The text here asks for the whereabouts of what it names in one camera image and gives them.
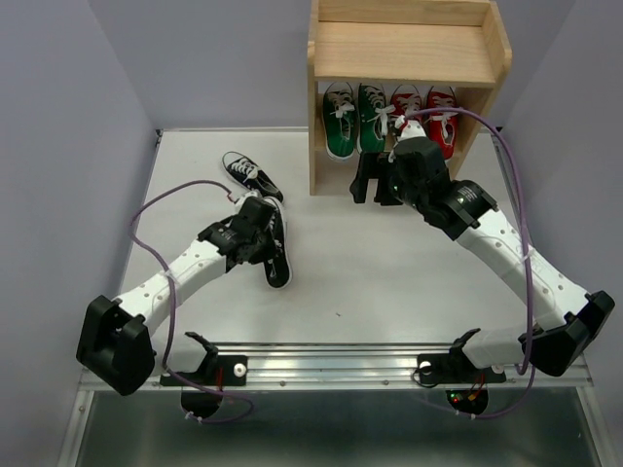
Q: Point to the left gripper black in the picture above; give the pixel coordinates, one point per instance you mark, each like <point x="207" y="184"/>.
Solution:
<point x="259" y="256"/>

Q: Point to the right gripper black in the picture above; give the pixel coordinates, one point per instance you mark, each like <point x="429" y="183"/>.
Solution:
<point x="372" y="165"/>

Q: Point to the black sneaker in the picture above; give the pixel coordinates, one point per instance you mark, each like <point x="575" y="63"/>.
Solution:
<point x="278" y="271"/>
<point x="250" y="175"/>

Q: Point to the green sneaker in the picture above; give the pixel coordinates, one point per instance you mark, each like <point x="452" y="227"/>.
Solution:
<point x="339" y="121"/>
<point x="372" y="115"/>

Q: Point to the red sneaker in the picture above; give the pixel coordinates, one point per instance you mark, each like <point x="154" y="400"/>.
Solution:
<point x="442" y="126"/>
<point x="406" y="101"/>

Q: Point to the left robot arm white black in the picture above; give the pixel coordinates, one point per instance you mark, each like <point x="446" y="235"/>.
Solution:
<point x="115" y="341"/>

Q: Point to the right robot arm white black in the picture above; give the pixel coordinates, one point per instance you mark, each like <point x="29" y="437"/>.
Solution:
<point x="565" y="318"/>

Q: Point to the wooden shoe shelf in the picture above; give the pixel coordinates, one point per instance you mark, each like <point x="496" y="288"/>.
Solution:
<point x="460" y="44"/>

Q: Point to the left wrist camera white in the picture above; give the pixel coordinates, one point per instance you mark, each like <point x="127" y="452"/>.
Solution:
<point x="244" y="197"/>

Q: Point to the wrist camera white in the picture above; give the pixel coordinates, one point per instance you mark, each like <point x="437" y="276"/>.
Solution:
<point x="407" y="129"/>
<point x="244" y="197"/>

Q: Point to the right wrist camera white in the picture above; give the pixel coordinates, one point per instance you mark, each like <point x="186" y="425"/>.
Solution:
<point x="407" y="129"/>

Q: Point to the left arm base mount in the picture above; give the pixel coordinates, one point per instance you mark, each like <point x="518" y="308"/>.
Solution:
<point x="203" y="378"/>

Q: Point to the aluminium rail front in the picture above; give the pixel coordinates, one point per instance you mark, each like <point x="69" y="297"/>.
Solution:
<point x="317" y="367"/>

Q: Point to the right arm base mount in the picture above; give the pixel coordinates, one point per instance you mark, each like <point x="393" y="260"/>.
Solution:
<point x="470" y="394"/>

